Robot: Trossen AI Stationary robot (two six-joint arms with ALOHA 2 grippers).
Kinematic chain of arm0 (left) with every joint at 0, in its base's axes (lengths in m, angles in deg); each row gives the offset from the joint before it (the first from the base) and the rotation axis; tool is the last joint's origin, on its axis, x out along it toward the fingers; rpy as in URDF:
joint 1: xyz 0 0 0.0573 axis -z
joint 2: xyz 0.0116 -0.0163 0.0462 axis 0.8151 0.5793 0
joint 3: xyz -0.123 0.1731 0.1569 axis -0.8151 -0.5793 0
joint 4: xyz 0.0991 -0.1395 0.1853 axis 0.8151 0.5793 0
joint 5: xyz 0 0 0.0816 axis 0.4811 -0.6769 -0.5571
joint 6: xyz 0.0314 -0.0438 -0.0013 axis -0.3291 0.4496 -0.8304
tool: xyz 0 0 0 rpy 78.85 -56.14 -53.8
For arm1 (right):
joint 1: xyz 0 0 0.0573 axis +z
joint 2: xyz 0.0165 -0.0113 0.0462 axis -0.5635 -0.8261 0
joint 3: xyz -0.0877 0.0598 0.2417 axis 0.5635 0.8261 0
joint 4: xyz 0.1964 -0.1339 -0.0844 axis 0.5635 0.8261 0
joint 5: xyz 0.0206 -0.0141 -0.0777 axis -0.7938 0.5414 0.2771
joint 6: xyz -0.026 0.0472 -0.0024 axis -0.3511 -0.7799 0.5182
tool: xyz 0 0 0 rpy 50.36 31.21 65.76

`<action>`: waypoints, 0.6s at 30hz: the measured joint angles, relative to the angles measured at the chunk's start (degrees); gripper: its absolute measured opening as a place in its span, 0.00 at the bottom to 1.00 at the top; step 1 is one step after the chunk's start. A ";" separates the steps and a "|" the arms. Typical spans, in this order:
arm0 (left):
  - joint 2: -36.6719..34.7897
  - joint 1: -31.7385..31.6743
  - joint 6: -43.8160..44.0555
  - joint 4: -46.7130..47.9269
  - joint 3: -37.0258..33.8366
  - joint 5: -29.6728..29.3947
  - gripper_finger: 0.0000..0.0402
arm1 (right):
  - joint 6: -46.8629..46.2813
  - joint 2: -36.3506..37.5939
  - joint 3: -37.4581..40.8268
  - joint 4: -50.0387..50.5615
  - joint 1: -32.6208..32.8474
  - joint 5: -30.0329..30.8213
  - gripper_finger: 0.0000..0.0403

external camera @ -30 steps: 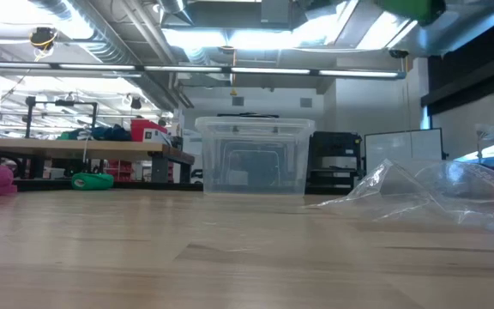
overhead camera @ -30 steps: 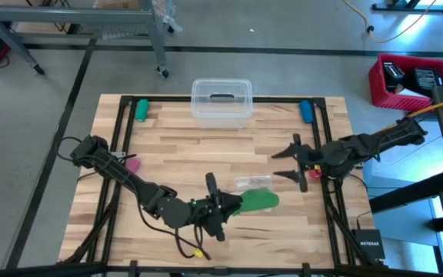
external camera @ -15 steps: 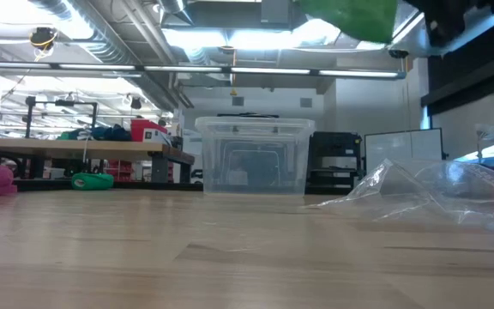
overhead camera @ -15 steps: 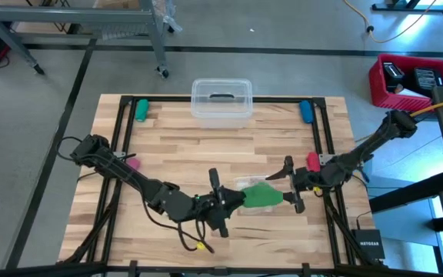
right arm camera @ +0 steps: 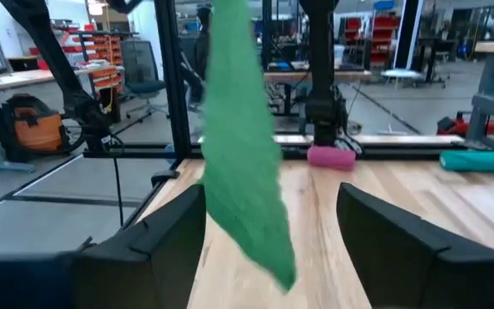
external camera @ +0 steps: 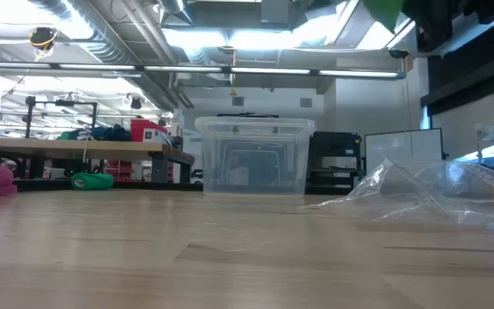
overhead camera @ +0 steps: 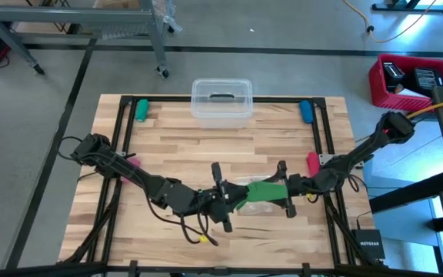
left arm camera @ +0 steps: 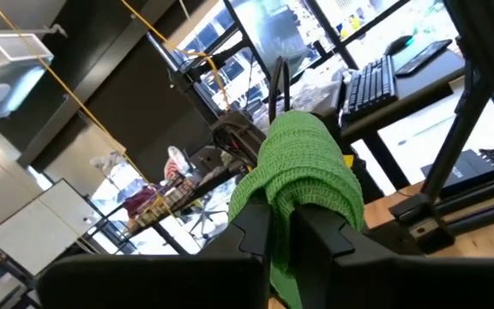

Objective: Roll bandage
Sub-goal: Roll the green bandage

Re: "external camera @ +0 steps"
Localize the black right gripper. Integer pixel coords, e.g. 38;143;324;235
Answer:
403;0;456;53

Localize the green elastic bandage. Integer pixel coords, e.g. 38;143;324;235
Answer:
361;0;407;33

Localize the clear plastic bag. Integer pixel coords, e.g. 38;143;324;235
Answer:
304;157;494;236

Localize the teal bandage roll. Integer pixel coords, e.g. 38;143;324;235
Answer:
70;172;116;191

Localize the whiteboard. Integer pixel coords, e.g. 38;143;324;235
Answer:
363;127;446;175

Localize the black shelf unit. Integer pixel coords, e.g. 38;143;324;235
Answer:
306;130;364;195

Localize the clear plastic storage box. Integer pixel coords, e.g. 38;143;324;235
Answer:
194;115;316;196

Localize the black overhead light bar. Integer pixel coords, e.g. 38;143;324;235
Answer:
0;59;407;82

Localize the white cardboard box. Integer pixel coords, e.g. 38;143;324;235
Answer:
142;128;174;148

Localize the red storage bin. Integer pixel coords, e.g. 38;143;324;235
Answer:
130;118;169;143

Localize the blue bag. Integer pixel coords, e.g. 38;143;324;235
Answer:
89;124;133;142

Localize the black pipe stand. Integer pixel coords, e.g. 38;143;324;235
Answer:
23;95;99;139

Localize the wooden workbench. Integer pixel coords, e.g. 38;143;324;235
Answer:
0;136;196;185

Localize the black ceiling-mounted camera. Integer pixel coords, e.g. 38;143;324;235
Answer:
28;26;58;52

